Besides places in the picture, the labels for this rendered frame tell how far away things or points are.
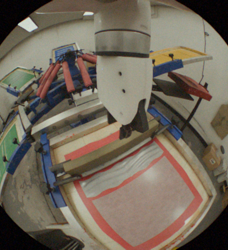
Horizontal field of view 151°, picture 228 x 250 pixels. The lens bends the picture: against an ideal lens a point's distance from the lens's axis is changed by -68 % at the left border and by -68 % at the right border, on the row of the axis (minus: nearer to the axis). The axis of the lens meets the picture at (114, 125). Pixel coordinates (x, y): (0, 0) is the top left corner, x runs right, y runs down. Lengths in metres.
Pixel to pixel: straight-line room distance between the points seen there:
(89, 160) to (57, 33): 4.39
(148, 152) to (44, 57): 4.33
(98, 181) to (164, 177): 0.25
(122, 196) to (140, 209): 0.09
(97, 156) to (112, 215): 0.23
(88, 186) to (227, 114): 2.21
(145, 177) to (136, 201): 0.10
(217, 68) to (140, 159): 2.05
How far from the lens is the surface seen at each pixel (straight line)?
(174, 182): 0.42
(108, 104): 0.15
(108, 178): 0.34
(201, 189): 0.56
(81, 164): 0.26
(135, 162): 0.36
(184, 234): 0.55
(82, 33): 4.45
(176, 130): 0.48
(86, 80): 0.64
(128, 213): 0.36
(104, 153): 0.26
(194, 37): 2.28
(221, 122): 2.17
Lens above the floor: 1.30
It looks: 49 degrees down
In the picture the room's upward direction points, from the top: straight up
